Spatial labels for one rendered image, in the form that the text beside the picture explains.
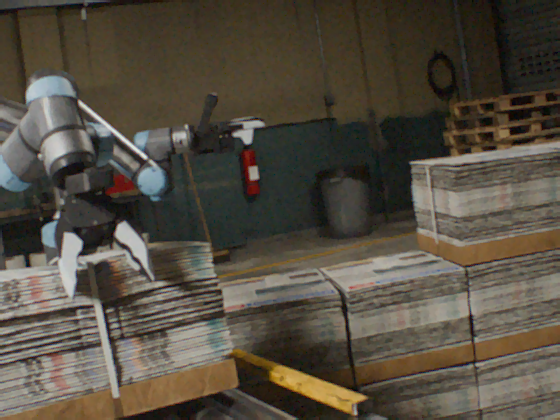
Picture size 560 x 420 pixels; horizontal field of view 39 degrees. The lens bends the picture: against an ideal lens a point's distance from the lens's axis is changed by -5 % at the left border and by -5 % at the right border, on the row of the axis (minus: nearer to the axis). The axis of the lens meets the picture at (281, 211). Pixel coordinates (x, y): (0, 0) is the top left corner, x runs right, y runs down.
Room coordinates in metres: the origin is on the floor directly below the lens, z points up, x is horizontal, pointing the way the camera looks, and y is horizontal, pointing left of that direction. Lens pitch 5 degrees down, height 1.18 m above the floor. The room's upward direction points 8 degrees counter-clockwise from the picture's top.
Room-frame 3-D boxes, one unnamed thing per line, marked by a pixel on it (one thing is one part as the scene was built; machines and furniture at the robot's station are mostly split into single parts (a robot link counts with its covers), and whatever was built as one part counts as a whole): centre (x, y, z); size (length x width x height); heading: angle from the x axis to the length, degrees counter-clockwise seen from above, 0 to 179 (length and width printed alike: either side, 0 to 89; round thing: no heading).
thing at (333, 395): (1.24, 0.03, 0.81); 0.43 x 0.03 x 0.02; 27
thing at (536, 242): (2.01, -0.51, 0.86); 0.38 x 0.29 x 0.04; 6
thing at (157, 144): (2.25, 0.32, 1.21); 0.11 x 0.08 x 0.09; 91
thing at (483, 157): (2.01, -0.52, 1.06); 0.37 x 0.29 x 0.01; 6
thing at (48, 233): (2.12, 0.58, 0.98); 0.13 x 0.12 x 0.14; 1
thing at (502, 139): (8.49, -2.58, 0.65); 1.33 x 0.94 x 1.30; 121
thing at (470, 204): (2.02, -0.51, 0.95); 0.38 x 0.29 x 0.23; 6
